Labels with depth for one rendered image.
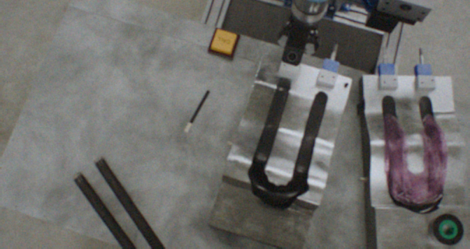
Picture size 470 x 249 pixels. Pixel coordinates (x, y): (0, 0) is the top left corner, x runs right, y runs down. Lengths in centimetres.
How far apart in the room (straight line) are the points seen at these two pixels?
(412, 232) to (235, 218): 46
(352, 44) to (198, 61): 90
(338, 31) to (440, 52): 57
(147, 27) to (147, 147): 37
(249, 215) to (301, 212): 14
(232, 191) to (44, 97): 62
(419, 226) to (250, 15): 123
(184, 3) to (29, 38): 74
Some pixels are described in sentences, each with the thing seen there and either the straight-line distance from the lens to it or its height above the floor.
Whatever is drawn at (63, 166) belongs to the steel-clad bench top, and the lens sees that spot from 160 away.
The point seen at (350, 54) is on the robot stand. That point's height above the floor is 21.
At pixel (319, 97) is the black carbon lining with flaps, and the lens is 151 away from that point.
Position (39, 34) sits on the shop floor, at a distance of 267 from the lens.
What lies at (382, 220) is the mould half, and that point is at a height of 91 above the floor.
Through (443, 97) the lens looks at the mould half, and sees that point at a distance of 164.
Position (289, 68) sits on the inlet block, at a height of 92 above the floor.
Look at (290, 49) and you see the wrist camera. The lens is 126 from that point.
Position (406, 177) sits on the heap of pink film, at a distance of 150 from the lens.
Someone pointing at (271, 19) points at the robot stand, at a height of 21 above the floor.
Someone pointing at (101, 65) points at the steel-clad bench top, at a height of 80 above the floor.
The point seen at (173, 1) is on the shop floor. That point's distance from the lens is 260.
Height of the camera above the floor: 230
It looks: 75 degrees down
